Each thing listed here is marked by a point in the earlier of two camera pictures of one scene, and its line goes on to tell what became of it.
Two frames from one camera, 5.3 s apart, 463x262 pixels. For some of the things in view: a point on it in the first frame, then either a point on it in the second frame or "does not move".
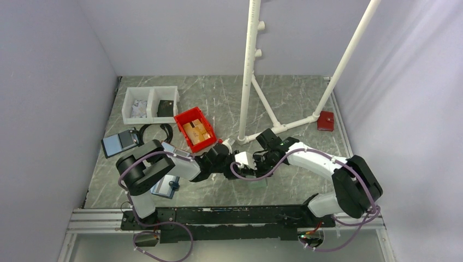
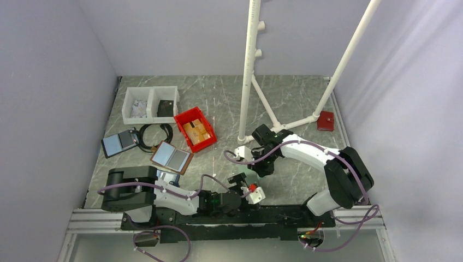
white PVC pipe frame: [251, 52] does not move
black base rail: [229, 223] does not move
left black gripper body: [225, 167] -> [241, 183]
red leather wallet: [325, 121] does not move
